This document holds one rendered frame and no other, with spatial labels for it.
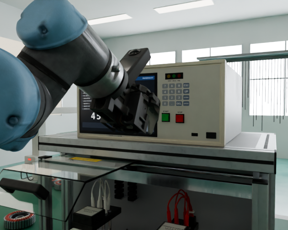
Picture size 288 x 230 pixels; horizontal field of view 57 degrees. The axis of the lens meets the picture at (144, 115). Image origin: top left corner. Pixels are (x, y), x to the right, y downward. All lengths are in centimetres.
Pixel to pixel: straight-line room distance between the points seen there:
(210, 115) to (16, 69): 52
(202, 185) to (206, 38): 675
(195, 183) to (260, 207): 14
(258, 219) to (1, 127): 55
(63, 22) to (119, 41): 799
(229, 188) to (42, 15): 50
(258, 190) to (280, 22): 665
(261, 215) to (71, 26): 51
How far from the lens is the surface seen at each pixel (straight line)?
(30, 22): 35
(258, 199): 63
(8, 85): 20
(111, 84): 40
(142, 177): 70
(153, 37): 781
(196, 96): 66
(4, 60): 20
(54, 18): 33
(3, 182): 62
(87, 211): 80
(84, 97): 82
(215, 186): 64
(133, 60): 50
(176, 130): 68
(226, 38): 720
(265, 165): 62
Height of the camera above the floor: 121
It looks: 2 degrees down
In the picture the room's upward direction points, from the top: straight up
